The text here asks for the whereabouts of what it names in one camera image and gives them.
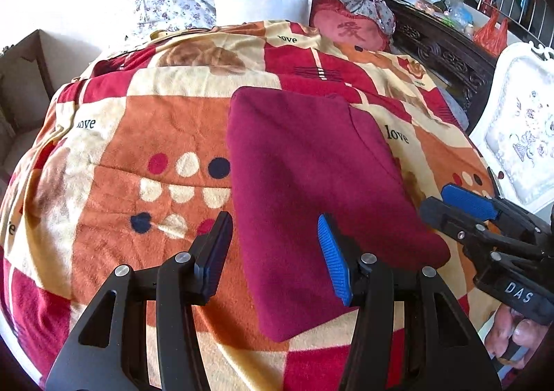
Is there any person's right hand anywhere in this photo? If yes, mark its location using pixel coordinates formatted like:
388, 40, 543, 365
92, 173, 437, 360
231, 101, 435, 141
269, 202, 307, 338
486, 304, 544, 371

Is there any red plastic bag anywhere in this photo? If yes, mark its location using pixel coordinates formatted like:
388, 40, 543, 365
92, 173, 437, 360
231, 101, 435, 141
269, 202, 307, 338
473, 8, 510, 56

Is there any red heart cushion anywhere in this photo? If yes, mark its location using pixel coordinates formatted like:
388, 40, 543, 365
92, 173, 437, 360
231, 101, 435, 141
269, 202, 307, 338
311, 0, 393, 53

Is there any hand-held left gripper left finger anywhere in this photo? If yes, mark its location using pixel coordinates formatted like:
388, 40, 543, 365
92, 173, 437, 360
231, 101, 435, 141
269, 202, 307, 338
45, 211, 235, 391

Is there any maroon fleece garment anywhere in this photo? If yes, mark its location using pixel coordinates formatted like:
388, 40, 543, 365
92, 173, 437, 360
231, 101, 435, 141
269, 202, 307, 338
226, 87, 452, 344

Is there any clutter of bottles and bags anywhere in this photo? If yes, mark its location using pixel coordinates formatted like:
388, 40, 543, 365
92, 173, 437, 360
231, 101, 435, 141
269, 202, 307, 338
414, 0, 477, 35

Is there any red orange printed blanket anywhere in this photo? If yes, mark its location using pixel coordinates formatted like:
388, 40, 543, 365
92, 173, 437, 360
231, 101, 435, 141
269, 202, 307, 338
0, 20, 503, 391

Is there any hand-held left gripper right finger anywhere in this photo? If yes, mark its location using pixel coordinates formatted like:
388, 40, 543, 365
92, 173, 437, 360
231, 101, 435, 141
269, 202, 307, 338
317, 213, 503, 391

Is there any white pillow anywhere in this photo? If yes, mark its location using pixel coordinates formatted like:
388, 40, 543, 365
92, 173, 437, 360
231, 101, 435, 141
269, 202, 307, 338
213, 0, 313, 26

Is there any beige cardboard box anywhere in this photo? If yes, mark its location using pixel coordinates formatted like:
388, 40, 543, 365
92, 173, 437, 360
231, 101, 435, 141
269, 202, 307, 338
0, 29, 58, 177

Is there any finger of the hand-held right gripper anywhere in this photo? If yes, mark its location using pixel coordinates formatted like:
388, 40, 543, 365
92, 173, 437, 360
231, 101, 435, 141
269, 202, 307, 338
441, 183, 547, 241
419, 196, 543, 260

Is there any white floral upholstered chair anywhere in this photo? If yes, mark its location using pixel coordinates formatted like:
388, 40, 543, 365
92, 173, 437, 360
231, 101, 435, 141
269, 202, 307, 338
470, 42, 554, 215

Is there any dark carved wooden cabinet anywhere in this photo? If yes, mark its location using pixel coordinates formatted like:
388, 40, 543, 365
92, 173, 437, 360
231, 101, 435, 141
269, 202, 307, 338
383, 0, 498, 132

